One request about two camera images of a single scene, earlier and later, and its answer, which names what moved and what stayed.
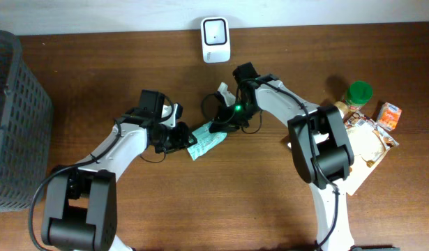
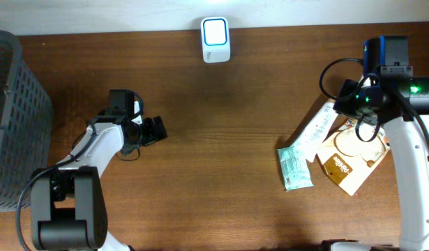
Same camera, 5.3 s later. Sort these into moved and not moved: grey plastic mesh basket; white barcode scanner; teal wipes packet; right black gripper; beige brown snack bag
Moved: teal wipes packet; right black gripper
Not moved: grey plastic mesh basket; white barcode scanner; beige brown snack bag
